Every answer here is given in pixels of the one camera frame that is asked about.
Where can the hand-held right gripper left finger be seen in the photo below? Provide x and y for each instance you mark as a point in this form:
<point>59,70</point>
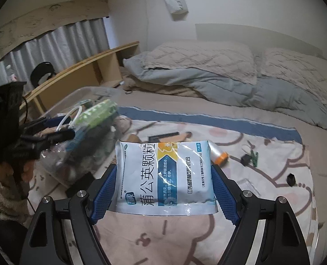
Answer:
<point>105,193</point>

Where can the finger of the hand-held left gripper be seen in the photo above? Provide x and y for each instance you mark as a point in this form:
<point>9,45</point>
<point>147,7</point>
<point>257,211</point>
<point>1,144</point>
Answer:
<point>56,121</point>
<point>61,135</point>

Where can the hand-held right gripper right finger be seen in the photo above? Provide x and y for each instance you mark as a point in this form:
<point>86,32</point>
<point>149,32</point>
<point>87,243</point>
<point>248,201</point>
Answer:
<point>224,196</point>

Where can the clear plastic storage bin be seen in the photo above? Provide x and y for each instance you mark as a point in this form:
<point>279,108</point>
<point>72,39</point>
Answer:
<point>50,157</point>

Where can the blue white medicine packet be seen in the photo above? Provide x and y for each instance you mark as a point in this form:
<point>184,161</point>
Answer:
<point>166,176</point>

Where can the person's left forearm fuzzy sleeve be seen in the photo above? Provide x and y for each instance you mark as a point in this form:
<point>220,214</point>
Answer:
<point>0,196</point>

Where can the person's left hand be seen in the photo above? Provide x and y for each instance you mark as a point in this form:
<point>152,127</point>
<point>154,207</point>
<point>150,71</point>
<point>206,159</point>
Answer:
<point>28,171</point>

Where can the printed cartoon blanket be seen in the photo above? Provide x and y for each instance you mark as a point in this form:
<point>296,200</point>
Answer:
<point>262,204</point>

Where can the wooden bedside shelf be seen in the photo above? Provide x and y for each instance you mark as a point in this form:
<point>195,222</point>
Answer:
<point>78,88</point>

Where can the green tissue pack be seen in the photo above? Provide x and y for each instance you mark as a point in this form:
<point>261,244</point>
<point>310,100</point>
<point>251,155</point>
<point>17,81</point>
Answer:
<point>97,113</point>

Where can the green black clip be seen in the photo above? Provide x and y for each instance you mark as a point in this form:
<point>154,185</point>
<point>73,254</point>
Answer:
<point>249,158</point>

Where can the white bottle orange cap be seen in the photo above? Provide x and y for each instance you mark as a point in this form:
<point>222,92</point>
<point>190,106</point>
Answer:
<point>216,151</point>

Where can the clear water bottle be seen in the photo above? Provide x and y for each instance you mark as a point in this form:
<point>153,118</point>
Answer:
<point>11,74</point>

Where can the black cap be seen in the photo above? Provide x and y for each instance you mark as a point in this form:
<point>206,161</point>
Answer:
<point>39,73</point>

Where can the twine on cardboard tube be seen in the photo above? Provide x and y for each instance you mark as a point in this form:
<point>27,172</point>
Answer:
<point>133,138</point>

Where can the small black object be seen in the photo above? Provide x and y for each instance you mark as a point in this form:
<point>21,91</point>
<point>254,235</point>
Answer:
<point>291,179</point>

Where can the brown wooden brush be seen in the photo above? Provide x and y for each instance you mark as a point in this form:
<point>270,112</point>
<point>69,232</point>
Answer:
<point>184,135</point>

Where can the grey curtain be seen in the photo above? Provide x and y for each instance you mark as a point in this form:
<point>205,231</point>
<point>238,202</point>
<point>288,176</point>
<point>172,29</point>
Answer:
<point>69,47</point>

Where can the black box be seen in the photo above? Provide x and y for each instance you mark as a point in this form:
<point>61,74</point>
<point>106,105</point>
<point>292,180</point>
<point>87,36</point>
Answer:
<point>163,135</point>

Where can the beige bed sheet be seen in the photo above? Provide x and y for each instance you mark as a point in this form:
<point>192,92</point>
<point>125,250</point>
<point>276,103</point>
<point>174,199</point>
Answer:
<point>193,105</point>

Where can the beige printed valance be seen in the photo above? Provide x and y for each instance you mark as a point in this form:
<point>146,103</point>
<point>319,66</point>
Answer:
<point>42,16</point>

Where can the grey duvet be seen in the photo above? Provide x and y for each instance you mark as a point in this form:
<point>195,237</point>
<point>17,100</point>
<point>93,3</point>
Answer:
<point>235,88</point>

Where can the person's dark clothing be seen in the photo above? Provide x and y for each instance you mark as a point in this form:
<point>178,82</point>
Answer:
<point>3,243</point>

